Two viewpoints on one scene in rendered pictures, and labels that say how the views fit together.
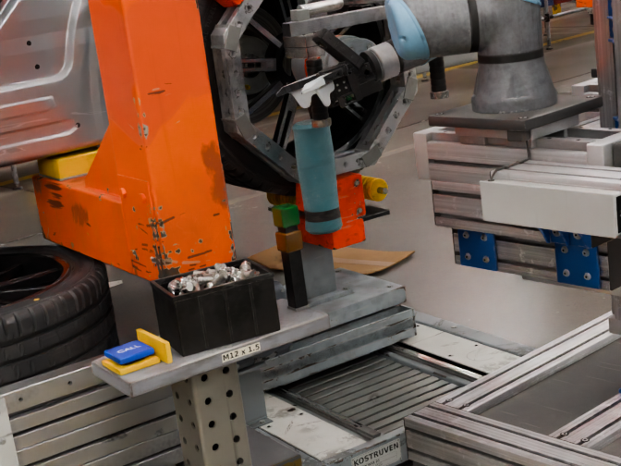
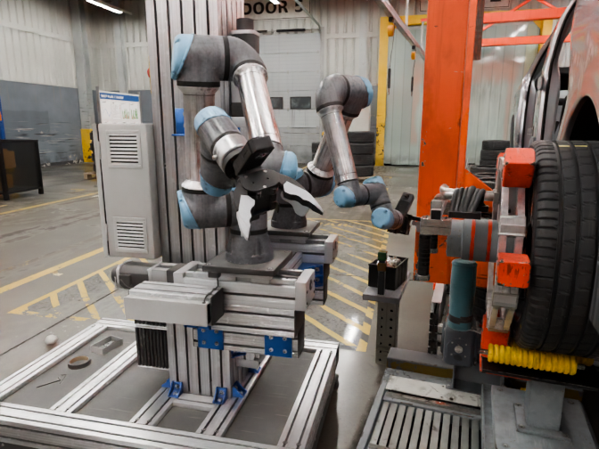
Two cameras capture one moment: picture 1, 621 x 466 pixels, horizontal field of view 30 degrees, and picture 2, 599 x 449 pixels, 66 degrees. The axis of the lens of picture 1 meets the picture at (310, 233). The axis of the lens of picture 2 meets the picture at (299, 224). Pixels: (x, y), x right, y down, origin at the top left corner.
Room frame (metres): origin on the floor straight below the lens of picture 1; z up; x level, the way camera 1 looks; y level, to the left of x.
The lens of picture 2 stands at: (3.58, -1.50, 1.23)
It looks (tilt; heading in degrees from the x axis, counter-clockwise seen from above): 12 degrees down; 143
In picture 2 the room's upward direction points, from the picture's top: straight up
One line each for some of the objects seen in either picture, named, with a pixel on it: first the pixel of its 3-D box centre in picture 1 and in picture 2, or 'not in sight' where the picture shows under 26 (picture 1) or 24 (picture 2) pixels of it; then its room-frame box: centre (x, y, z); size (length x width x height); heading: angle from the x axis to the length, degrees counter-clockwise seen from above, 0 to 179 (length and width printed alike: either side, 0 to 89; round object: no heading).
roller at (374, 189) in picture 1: (351, 184); (530, 358); (2.96, -0.12, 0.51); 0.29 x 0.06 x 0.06; 32
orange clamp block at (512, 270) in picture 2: not in sight; (512, 269); (2.99, -0.34, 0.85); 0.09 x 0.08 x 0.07; 122
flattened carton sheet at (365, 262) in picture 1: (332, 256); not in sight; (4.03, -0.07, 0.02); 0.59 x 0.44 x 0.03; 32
